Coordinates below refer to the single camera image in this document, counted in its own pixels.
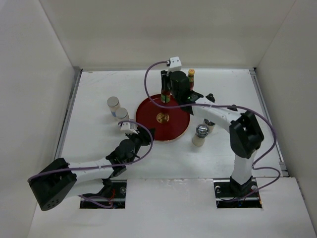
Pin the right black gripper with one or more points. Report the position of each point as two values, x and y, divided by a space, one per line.
170 75

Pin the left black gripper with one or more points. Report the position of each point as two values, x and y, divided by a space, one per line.
143 135

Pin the green-label sauce bottle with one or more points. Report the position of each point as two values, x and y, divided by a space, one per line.
165 95
191 78

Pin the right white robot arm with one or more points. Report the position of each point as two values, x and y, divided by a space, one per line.
244 130

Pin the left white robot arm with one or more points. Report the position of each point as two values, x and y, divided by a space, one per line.
91 181

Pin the round red tray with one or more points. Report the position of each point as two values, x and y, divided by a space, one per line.
169 124

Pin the near silver-lid salt jar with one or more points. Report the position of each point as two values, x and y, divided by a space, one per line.
122 114

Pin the silver-lid salt jar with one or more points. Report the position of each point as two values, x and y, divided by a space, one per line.
113 104
122 114

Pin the white bottle black cap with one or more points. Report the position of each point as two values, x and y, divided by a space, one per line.
211 97

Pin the far silver-lid salt jar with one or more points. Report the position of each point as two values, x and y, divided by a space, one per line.
113 104

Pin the clear grinder jar black top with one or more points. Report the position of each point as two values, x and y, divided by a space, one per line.
209 124

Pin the front grinder jar chrome top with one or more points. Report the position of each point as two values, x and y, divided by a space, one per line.
202 131

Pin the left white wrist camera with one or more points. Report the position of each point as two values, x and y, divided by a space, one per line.
128 128

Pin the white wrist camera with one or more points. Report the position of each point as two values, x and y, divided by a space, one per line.
128 128
173 64

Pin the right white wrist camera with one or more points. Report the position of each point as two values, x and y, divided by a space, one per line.
173 64

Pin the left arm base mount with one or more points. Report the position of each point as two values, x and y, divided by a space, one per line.
112 195

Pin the left aluminium frame rail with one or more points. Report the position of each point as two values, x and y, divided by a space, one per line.
68 112

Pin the aluminium frame rail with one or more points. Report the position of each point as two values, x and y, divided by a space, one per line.
68 112
266 115

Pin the right aluminium frame rail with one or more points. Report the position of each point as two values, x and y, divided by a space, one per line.
266 115

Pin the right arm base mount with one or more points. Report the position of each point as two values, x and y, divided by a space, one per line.
229 197

